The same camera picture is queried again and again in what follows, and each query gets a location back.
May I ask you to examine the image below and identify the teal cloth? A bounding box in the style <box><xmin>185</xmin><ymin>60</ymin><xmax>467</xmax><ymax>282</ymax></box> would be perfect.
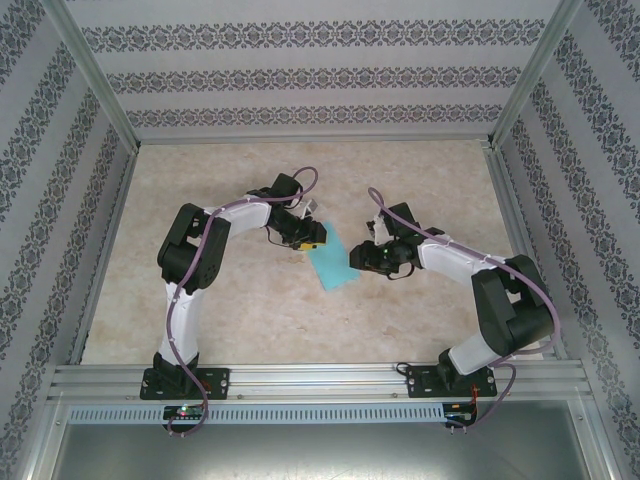
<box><xmin>304</xmin><ymin>218</ymin><xmax>362</xmax><ymax>293</ymax></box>

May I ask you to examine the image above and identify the grey sheet metal panel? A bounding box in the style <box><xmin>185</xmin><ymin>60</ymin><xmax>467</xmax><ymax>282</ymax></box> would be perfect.
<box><xmin>29</xmin><ymin>399</ymin><xmax>616</xmax><ymax>480</ymax></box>

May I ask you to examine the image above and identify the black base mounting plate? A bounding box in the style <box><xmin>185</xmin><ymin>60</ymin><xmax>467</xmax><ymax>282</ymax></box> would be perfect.
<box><xmin>139</xmin><ymin>367</ymin><xmax>232</xmax><ymax>401</ymax></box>
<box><xmin>405</xmin><ymin>364</ymin><xmax>499</xmax><ymax>400</ymax></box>

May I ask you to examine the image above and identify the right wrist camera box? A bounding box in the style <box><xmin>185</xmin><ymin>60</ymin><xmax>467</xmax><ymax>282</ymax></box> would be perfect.
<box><xmin>367</xmin><ymin>212</ymin><xmax>392</xmax><ymax>240</ymax></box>

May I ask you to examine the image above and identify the thin aluminium wall rail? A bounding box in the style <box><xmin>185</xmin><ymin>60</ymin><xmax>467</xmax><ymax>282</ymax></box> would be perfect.
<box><xmin>134</xmin><ymin>132</ymin><xmax>496</xmax><ymax>147</ymax></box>

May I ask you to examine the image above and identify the wide aluminium base rail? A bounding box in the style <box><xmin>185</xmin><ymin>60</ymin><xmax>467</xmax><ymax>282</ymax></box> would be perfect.
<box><xmin>47</xmin><ymin>362</ymin><xmax>594</xmax><ymax>401</ymax></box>

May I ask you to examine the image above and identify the grey slotted cable duct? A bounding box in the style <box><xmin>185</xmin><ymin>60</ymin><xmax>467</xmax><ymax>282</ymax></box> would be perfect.
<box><xmin>67</xmin><ymin>403</ymin><xmax>446</xmax><ymax>425</ymax></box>

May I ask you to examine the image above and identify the purple cable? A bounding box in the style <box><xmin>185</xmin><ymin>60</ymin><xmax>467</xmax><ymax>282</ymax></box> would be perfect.
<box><xmin>367</xmin><ymin>186</ymin><xmax>561</xmax><ymax>436</ymax></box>
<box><xmin>166</xmin><ymin>165</ymin><xmax>321</xmax><ymax>439</ymax></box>

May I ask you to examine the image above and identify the aluminium frame post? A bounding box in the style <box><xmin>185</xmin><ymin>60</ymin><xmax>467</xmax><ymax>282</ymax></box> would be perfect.
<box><xmin>487</xmin><ymin>0</ymin><xmax>586</xmax><ymax>149</ymax></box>
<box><xmin>42</xmin><ymin>0</ymin><xmax>142</xmax><ymax>151</ymax></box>

